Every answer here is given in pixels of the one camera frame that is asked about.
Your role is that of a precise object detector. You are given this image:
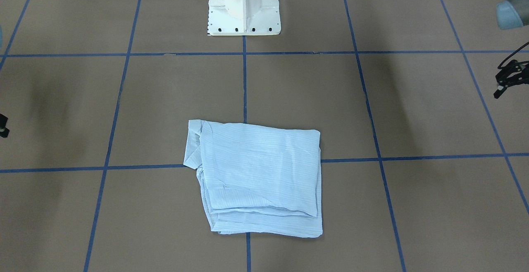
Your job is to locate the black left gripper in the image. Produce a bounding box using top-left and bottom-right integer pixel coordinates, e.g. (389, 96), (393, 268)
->
(493, 60), (529, 99)

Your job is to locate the light blue button-up shirt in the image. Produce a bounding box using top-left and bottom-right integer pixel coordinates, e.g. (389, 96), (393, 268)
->
(183, 119), (323, 238)

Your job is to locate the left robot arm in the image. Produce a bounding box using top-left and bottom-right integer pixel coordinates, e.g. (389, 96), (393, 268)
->
(493, 0), (529, 99)

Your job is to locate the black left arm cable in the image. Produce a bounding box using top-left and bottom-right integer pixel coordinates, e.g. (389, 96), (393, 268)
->
(498, 42), (529, 70)

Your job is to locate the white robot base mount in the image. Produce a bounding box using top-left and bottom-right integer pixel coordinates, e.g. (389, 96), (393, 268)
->
(207, 0), (281, 36)

